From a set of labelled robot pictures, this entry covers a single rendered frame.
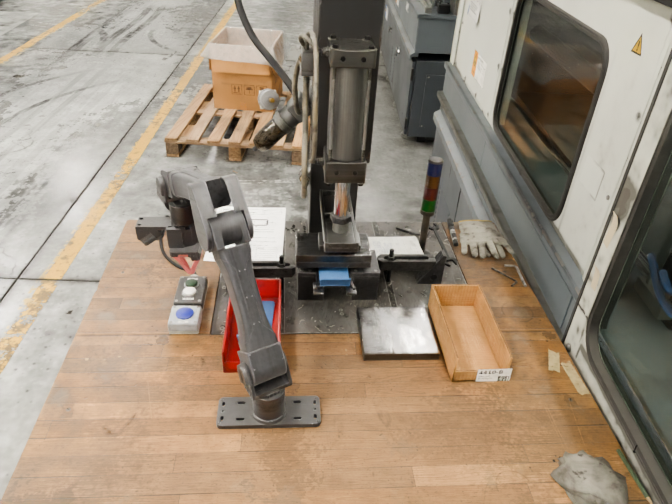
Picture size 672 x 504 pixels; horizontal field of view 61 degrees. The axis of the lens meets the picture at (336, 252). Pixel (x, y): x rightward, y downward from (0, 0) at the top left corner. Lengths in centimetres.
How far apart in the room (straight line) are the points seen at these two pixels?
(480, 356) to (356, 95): 63
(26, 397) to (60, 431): 140
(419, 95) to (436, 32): 46
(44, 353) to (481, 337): 196
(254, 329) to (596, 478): 67
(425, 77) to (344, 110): 323
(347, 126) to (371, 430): 61
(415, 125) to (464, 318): 321
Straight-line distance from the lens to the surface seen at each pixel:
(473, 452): 116
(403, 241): 158
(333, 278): 135
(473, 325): 141
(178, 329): 134
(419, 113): 449
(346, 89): 117
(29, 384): 266
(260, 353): 106
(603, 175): 150
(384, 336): 131
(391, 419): 117
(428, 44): 434
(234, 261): 104
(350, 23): 123
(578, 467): 119
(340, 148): 122
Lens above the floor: 180
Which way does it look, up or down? 34 degrees down
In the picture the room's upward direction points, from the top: 4 degrees clockwise
